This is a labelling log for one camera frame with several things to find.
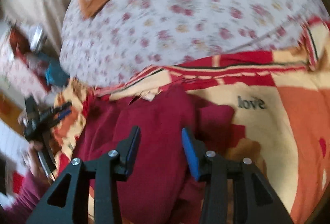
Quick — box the red wooden furniture frame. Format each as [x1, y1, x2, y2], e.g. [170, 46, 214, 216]
[9, 26, 32, 65]

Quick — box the teal plastic bag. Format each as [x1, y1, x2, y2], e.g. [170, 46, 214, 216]
[45, 61, 70, 87]

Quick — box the maroon fleece garment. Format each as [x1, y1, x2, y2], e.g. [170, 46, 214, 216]
[73, 85, 245, 223]

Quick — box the red orange patterned blanket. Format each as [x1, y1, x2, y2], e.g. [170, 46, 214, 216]
[54, 17, 329, 223]

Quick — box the floral white quilt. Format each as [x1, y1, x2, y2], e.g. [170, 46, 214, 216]
[60, 0, 329, 87]

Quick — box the silver metal container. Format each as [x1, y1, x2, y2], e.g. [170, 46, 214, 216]
[27, 25, 47, 53]

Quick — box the person's left hand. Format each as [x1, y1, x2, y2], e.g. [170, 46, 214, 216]
[27, 141, 50, 185]

